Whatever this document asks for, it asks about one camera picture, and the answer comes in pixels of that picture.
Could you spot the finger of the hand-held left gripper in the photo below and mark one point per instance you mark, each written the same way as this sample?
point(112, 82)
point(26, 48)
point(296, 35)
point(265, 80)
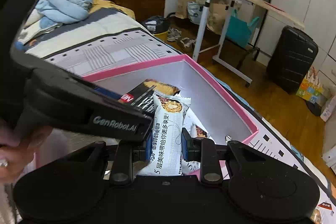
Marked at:
point(110, 93)

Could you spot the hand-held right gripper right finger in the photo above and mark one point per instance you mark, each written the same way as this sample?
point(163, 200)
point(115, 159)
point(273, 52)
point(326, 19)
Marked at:
point(185, 145)

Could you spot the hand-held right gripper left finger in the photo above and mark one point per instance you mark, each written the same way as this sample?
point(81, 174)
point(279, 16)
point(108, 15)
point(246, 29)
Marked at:
point(147, 146)

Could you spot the white snack bar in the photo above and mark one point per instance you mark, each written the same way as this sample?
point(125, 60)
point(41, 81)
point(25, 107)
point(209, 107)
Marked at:
point(168, 129)
point(199, 132)

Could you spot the black gold wafer packet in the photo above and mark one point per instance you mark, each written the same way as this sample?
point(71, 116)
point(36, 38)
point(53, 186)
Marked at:
point(147, 98)

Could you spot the pink cardboard box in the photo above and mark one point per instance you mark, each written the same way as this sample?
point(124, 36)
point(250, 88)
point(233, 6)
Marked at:
point(210, 98)

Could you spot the person's left hand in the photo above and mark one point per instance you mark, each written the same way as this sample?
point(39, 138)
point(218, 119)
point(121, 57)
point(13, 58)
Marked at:
point(15, 158)

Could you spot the grey cream quilt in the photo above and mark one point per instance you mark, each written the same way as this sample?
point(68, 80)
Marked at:
point(78, 32)

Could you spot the black bag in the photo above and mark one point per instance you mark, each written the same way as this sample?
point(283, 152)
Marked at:
point(155, 23)

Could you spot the grey sneaker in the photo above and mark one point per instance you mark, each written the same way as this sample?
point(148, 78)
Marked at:
point(173, 34)

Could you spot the mustard yellow pillow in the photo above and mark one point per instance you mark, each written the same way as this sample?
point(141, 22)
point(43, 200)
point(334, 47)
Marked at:
point(110, 6)

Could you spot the goose plush blue blanket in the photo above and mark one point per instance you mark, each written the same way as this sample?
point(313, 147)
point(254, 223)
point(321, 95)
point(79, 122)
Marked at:
point(63, 8)

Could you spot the beige sandal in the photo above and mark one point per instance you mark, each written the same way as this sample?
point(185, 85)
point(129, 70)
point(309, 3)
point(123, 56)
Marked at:
point(185, 44)

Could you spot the wooden nightstand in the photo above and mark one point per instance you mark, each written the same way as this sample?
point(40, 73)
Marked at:
point(141, 5)

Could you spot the brown paper bag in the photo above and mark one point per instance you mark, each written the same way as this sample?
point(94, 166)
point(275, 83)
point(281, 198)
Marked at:
point(183, 5)
point(219, 18)

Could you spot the printed white blue bag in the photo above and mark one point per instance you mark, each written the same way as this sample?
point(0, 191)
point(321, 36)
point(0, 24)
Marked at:
point(194, 12)

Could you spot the teal shopping bag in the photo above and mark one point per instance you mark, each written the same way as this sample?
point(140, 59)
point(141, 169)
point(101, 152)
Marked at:
point(240, 29)

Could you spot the black suitcase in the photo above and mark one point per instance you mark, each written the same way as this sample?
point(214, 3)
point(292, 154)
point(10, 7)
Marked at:
point(291, 58)

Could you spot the colourful gift bag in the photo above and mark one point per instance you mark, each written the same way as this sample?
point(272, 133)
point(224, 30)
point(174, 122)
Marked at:
point(311, 87)

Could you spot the white plastic packet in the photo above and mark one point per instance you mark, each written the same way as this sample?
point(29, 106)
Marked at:
point(329, 108)

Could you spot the clear bag of pastries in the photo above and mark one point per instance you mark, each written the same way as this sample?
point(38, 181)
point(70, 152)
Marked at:
point(324, 207)

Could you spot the folding side table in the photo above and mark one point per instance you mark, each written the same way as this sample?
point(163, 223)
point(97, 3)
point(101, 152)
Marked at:
point(252, 1)

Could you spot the red booklet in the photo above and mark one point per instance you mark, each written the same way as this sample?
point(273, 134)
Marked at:
point(274, 7)

